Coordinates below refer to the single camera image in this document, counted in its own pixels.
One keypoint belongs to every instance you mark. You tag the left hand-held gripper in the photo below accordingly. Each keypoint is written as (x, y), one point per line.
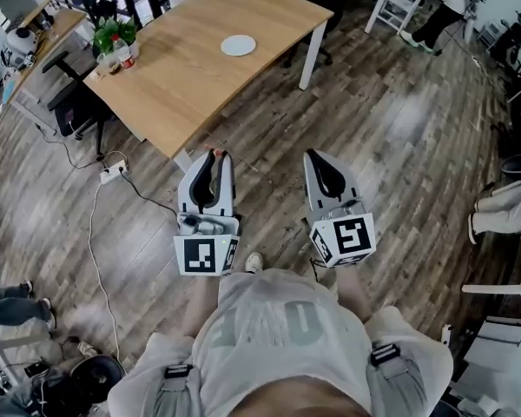
(206, 254)

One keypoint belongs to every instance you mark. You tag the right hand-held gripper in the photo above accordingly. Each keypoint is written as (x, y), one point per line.
(351, 237)

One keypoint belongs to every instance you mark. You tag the white round plate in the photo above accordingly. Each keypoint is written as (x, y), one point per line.
(239, 45)

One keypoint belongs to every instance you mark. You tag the person's left forearm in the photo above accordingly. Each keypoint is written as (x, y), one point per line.
(199, 306)

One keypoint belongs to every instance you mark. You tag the person's right forearm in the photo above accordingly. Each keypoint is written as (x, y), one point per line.
(354, 291)

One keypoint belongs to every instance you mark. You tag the white table leg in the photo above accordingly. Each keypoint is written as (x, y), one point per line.
(310, 54)
(183, 162)

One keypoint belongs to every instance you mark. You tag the person's left white shoe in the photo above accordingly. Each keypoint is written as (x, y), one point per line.
(254, 262)

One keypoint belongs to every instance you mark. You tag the white power strip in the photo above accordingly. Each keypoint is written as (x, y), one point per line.
(113, 172)

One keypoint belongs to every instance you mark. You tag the black office chair with armrests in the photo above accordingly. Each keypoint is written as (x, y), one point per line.
(76, 115)

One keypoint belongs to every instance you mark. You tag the person's beige shirt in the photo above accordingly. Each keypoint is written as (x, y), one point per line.
(278, 332)

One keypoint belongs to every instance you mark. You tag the red white can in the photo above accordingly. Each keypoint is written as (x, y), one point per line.
(125, 54)

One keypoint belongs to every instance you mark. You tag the clear glass jar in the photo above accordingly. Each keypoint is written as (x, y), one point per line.
(109, 64)

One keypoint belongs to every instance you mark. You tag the green potted plant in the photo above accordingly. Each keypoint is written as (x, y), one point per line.
(113, 31)

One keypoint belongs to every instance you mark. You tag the black round helmet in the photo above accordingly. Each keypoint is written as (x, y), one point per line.
(97, 376)

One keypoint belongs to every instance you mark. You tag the white round robot head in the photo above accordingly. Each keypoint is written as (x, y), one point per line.
(21, 44)

